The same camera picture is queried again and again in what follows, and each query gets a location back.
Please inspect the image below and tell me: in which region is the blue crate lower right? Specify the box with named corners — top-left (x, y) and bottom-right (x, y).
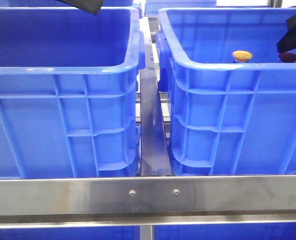
top-left (154, 222), bottom-right (296, 240)

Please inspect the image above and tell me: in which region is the stainless steel front rail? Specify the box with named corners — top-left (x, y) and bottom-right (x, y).
top-left (0, 175), bottom-right (296, 229)

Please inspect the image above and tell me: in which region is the blue crate lower left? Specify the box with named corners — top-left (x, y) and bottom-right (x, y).
top-left (0, 226), bottom-right (140, 240)

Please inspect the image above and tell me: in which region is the blue plastic crate left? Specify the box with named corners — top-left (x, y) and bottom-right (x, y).
top-left (0, 7), bottom-right (145, 180)

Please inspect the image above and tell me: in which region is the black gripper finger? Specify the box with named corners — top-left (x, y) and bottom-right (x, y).
top-left (277, 15), bottom-right (296, 54)

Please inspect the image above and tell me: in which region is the blue plastic crate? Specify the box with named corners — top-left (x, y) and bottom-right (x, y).
top-left (156, 7), bottom-right (296, 176)
top-left (0, 7), bottom-right (145, 180)

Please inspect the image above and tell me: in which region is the steel centre divider bar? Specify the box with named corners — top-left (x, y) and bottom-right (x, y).
top-left (139, 34), bottom-right (173, 177)

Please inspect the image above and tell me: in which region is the blue plastic crate right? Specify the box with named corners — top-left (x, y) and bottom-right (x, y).
top-left (156, 7), bottom-right (296, 176)

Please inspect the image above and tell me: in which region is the blue crate rear right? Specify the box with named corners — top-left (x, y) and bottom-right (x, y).
top-left (144, 0), bottom-right (217, 16)

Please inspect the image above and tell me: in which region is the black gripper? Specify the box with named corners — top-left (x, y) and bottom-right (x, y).
top-left (58, 0), bottom-right (104, 15)

